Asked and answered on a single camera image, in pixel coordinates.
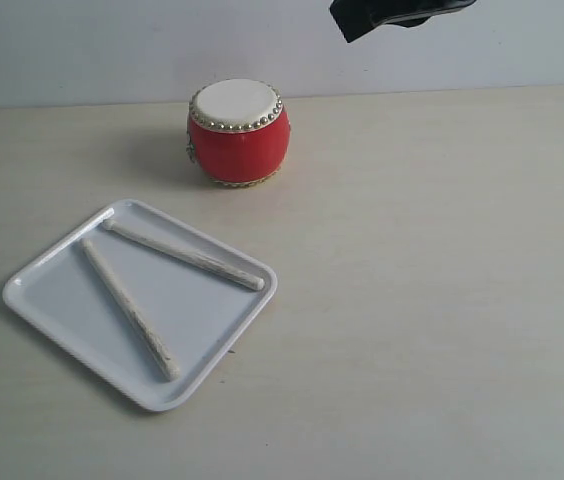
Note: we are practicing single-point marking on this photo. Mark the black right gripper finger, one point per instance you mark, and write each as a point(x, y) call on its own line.
point(356, 18)

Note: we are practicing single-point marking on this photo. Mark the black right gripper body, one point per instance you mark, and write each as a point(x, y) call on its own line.
point(442, 7)

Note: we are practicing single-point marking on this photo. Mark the white drumstick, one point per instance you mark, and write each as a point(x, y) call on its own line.
point(161, 354)
point(188, 256)

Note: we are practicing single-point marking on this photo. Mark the red small drum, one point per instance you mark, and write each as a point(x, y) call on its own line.
point(238, 131)

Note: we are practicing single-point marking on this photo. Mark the white plastic tray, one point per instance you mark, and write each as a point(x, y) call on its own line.
point(143, 300)

